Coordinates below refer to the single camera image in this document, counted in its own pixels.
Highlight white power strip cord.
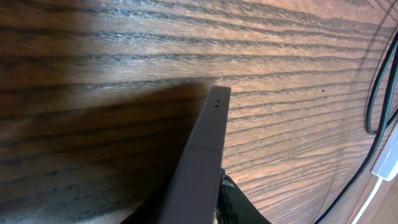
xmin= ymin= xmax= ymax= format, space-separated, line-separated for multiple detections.
xmin=351 ymin=176 xmax=384 ymax=224

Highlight white power strip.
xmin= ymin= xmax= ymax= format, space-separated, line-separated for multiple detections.
xmin=371 ymin=125 xmax=398 ymax=181

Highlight Samsung Galaxy smartphone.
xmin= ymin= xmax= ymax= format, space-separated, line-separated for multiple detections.
xmin=156 ymin=86 xmax=231 ymax=224

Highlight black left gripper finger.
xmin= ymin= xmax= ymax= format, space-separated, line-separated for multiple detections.
xmin=215 ymin=169 xmax=271 ymax=224

